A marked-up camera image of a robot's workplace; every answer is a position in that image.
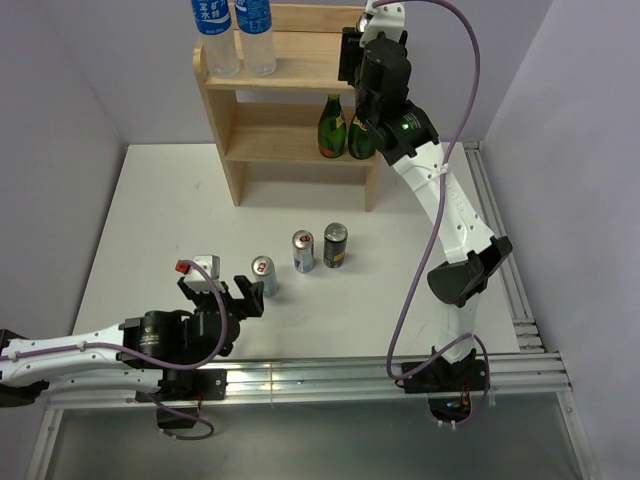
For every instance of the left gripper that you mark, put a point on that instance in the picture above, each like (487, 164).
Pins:
(251, 304)

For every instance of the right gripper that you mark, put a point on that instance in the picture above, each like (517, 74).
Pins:
(350, 52)

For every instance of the water bottle blue label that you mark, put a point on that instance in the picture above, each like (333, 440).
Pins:
(214, 24)
(254, 21)

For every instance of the black can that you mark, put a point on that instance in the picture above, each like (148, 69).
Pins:
(335, 241)
(363, 22)

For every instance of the black can front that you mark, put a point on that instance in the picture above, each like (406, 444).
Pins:
(363, 22)

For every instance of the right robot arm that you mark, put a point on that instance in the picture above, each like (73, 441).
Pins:
(462, 252)

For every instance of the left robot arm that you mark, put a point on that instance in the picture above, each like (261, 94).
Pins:
(158, 352)

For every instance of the wooden two-tier shelf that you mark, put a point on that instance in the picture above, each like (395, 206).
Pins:
(272, 119)

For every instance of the silver can front left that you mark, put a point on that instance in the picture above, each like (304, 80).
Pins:
(263, 269)

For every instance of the silver can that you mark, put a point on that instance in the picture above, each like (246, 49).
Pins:
(263, 269)
(303, 251)

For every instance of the green glass bottle left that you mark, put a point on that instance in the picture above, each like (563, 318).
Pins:
(332, 129)

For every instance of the green glass bottle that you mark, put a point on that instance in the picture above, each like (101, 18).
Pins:
(332, 129)
(360, 146)

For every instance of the silver can middle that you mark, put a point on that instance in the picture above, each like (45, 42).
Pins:
(303, 251)

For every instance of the green glass bottle right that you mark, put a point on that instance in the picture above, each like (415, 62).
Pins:
(360, 146)

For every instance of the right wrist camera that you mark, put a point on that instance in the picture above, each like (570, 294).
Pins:
(387, 19)

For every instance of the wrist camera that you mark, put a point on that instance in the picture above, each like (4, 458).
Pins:
(201, 273)
(387, 19)

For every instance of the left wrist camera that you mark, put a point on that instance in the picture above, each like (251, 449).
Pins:
(201, 273)

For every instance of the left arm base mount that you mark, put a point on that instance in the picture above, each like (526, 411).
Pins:
(195, 386)

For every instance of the aluminium front rail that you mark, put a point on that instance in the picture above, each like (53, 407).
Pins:
(253, 382)

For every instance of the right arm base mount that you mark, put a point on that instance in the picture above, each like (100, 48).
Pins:
(430, 382)

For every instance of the aluminium side rail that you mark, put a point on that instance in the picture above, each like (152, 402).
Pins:
(526, 329)

